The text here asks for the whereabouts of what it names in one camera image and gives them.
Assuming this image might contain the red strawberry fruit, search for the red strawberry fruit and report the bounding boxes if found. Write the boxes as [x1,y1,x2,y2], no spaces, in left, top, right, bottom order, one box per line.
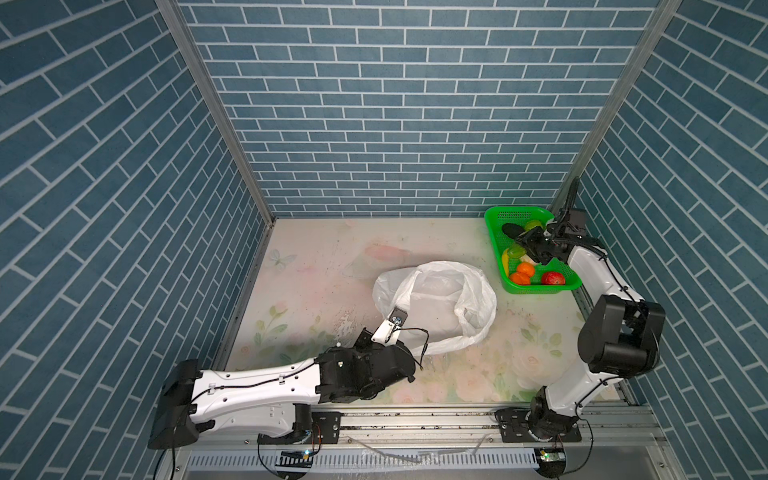
[541,271,566,286]

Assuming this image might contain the dark avocado fruit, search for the dark avocado fruit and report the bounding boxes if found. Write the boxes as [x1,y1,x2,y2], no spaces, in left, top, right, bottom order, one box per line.
[501,223,525,239]

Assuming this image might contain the orange fruit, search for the orange fruit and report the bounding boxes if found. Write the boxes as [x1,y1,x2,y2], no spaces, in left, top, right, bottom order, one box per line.
[509,272,531,286]
[516,262,536,277]

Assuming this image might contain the yellow lemon fruit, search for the yellow lemon fruit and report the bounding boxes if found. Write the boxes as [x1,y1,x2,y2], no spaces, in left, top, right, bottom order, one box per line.
[501,250,510,276]

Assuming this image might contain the white plastic bag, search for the white plastic bag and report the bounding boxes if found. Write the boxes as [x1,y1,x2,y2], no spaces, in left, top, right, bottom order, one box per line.
[373,261,497,355]

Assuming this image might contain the green pear fruit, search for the green pear fruit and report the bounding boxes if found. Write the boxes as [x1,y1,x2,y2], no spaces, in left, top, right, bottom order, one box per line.
[524,219,544,232]

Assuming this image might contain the green yellow mango fruit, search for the green yellow mango fruit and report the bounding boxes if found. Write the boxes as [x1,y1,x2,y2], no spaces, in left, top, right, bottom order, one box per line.
[505,242,526,259]

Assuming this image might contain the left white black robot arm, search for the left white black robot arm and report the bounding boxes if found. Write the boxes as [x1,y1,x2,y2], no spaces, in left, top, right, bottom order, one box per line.
[148,330,417,450]

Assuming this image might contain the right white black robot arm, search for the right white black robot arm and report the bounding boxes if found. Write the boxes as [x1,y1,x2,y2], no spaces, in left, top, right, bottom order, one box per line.
[516,207,666,441]

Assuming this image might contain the green plastic basket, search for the green plastic basket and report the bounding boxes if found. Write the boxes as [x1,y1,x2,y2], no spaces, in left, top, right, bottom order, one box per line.
[483,205,584,295]

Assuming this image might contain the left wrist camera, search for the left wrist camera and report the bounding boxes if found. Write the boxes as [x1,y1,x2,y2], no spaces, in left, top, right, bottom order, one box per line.
[372,307,408,346]

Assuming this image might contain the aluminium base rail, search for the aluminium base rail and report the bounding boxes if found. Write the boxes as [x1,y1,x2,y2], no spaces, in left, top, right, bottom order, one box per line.
[152,403,684,479]

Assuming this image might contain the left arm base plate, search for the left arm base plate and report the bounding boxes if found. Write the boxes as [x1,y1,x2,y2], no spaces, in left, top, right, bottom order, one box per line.
[287,410,343,445]

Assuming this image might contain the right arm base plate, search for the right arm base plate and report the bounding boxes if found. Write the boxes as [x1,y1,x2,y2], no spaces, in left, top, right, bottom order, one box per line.
[494,407,582,443]

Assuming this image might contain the right corner aluminium post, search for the right corner aluminium post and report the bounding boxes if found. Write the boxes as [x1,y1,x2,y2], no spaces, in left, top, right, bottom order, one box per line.
[547,0,682,213]

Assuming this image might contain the corner aluminium post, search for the corner aluminium post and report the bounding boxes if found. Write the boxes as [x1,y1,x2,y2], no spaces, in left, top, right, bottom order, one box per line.
[547,0,682,213]
[156,0,275,228]

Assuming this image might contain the left corner aluminium post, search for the left corner aluminium post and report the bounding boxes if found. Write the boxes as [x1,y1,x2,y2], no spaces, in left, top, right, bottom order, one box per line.
[156,0,275,228]

